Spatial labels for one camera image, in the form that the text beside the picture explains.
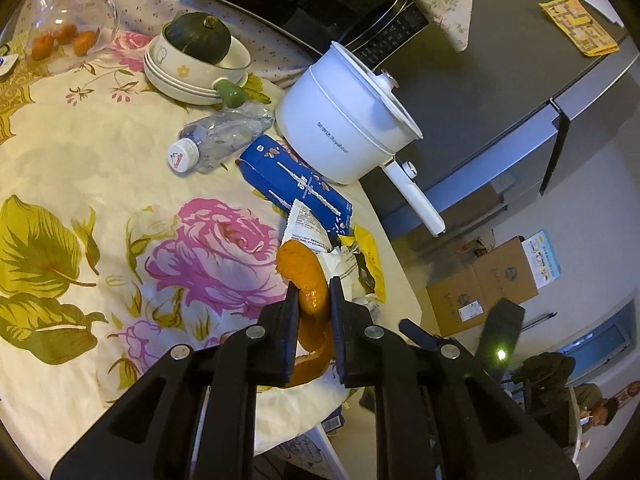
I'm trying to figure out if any blue white snack packet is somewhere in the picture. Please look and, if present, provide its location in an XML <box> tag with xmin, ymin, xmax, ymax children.
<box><xmin>282</xmin><ymin>199</ymin><xmax>342</xmax><ymax>252</ymax></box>

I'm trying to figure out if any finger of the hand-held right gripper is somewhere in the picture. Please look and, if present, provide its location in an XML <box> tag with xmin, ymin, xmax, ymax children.
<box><xmin>399</xmin><ymin>319</ymin><xmax>451</xmax><ymax>356</ymax></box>

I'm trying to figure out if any glass jar bamboo lid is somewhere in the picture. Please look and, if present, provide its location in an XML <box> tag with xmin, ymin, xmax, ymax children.
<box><xmin>30</xmin><ymin>0</ymin><xmax>121</xmax><ymax>76</ymax></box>

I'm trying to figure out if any grey refrigerator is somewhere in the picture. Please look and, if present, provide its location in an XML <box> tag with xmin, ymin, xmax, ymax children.
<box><xmin>360</xmin><ymin>0</ymin><xmax>631</xmax><ymax>241</ymax></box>

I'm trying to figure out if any dark chair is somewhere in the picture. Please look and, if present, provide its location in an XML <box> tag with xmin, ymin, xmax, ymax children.
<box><xmin>510</xmin><ymin>352</ymin><xmax>581</xmax><ymax>456</ymax></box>

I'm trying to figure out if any white electric pot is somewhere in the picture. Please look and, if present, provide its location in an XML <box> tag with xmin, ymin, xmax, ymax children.
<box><xmin>275</xmin><ymin>42</ymin><xmax>447</xmax><ymax>237</ymax></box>

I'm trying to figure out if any yellow snack wrapper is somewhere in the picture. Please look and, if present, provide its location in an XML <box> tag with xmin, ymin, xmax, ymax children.
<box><xmin>340</xmin><ymin>225</ymin><xmax>387</xmax><ymax>304</ymax></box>

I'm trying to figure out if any cardboard box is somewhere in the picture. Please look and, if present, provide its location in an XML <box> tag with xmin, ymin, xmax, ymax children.
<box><xmin>472</xmin><ymin>236</ymin><xmax>540</xmax><ymax>306</ymax></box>
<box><xmin>426</xmin><ymin>265</ymin><xmax>493</xmax><ymax>337</ymax></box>

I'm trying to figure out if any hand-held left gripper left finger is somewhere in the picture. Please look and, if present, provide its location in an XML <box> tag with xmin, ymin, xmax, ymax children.
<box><xmin>50</xmin><ymin>280</ymin><xmax>301</xmax><ymax>480</ymax></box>

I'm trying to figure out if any orange peel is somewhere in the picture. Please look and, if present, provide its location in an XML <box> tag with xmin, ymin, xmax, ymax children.
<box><xmin>276</xmin><ymin>240</ymin><xmax>333</xmax><ymax>388</ymax></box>

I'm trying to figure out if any blue biscuit box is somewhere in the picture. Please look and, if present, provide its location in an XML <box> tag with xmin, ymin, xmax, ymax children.
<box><xmin>235</xmin><ymin>135</ymin><xmax>354</xmax><ymax>237</ymax></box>

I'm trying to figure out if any blue white leaflet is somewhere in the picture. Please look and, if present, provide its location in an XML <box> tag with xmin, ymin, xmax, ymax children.
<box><xmin>522</xmin><ymin>230</ymin><xmax>563</xmax><ymax>283</ymax></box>

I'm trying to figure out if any clear plastic water bottle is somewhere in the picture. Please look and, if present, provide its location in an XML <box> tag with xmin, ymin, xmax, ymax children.
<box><xmin>167</xmin><ymin>105</ymin><xmax>276</xmax><ymax>175</ymax></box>

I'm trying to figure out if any black microwave oven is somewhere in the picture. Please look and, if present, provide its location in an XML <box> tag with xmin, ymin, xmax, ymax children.
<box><xmin>177</xmin><ymin>0</ymin><xmax>431</xmax><ymax>68</ymax></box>

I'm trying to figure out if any white kitchen timer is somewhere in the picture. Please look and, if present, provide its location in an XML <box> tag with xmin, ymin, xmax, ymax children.
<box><xmin>0</xmin><ymin>45</ymin><xmax>21</xmax><ymax>81</ymax></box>

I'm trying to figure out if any crumpled white wrapper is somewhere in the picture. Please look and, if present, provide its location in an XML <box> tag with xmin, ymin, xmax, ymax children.
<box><xmin>316</xmin><ymin>247</ymin><xmax>377</xmax><ymax>297</ymax></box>

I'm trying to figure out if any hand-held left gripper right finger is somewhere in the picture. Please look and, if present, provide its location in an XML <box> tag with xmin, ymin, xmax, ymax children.
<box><xmin>327</xmin><ymin>276</ymin><xmax>581</xmax><ymax>480</ymax></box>

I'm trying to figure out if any green pumpkin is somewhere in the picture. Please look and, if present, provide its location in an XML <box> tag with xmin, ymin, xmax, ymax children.
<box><xmin>164</xmin><ymin>11</ymin><xmax>232</xmax><ymax>66</ymax></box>

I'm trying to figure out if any cream plate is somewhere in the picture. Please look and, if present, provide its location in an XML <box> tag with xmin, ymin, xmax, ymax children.
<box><xmin>144</xmin><ymin>55</ymin><xmax>249</xmax><ymax>96</ymax></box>
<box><xmin>146</xmin><ymin>67</ymin><xmax>248</xmax><ymax>106</ymax></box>

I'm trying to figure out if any yellow printed sheet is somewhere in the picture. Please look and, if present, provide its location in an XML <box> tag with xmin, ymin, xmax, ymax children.
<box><xmin>539</xmin><ymin>0</ymin><xmax>621</xmax><ymax>57</ymax></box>

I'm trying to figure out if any cream ceramic bowl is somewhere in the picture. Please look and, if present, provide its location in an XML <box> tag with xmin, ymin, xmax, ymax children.
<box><xmin>145</xmin><ymin>25</ymin><xmax>252</xmax><ymax>81</ymax></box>

